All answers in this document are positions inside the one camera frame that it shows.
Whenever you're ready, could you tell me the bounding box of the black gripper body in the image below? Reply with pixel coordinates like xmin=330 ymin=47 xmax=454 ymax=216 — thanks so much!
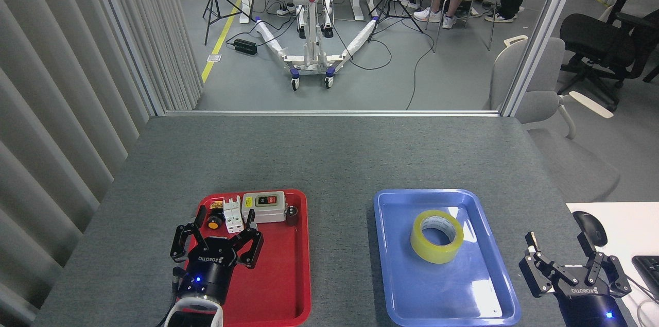
xmin=178 ymin=237 xmax=240 ymax=305
xmin=555 ymin=265 xmax=628 ymax=327

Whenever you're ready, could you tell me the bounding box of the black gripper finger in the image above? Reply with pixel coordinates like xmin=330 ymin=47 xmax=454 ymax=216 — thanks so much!
xmin=170 ymin=205 xmax=207 ymax=262
xmin=518 ymin=232 xmax=573 ymax=298
xmin=230 ymin=208 xmax=264 ymax=270
xmin=578 ymin=233 xmax=633 ymax=298

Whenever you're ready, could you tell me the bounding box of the yellow tape roll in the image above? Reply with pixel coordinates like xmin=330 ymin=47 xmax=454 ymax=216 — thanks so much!
xmin=410 ymin=210 xmax=464 ymax=264

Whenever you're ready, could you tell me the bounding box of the black keyboard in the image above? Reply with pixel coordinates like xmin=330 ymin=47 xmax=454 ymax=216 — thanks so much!
xmin=632 ymin=255 xmax=659 ymax=299

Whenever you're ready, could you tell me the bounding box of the white circuit breaker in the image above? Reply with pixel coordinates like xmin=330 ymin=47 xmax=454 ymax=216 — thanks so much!
xmin=223 ymin=196 xmax=245 ymax=234

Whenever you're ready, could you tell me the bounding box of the red plastic tray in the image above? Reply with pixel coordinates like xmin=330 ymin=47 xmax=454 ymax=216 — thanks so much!
xmin=192 ymin=189 xmax=312 ymax=327

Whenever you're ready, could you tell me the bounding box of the white desk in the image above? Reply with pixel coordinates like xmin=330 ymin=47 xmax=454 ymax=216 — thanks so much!
xmin=566 ymin=202 xmax=659 ymax=327

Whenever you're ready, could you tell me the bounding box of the black computer mouse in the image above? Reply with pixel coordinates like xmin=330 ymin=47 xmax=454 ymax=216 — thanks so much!
xmin=573 ymin=211 xmax=608 ymax=247

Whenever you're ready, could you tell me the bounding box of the blue plastic tray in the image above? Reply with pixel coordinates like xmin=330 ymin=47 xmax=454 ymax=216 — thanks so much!
xmin=373 ymin=189 xmax=522 ymax=327

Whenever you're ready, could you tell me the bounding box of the grey office chair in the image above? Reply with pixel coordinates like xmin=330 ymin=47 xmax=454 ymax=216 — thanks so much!
xmin=489 ymin=35 xmax=621 ymax=203

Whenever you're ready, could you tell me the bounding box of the white wheeled stand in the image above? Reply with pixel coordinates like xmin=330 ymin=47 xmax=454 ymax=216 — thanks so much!
xmin=255 ymin=0 xmax=379 ymax=92

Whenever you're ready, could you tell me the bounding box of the black office chair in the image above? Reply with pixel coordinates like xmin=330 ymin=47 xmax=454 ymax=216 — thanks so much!
xmin=559 ymin=0 xmax=659 ymax=112

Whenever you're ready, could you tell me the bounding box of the black mouse cable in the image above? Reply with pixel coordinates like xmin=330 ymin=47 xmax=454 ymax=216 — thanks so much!
xmin=600 ymin=246 xmax=659 ymax=303

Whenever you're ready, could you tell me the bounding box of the grey push button switch box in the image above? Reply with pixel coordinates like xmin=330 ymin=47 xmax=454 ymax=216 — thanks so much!
xmin=241 ymin=192 xmax=287 ymax=224

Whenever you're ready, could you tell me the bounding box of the silver frame rail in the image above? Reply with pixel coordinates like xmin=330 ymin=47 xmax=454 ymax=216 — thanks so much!
xmin=164 ymin=110 xmax=501 ymax=117

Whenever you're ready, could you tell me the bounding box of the silver frame post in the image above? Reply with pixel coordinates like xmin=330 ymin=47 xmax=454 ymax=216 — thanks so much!
xmin=499 ymin=0 xmax=587 ymax=117

